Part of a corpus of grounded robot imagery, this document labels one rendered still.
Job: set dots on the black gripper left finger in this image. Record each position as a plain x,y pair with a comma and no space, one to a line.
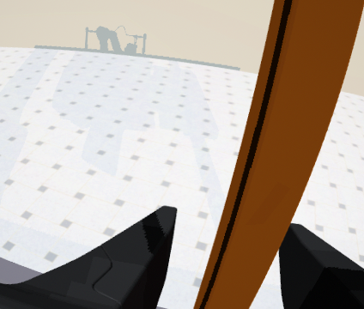
126,272

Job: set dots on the grey hoop with orange handle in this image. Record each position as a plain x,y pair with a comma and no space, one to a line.
306,56

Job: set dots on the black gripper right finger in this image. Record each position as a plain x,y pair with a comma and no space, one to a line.
315,275

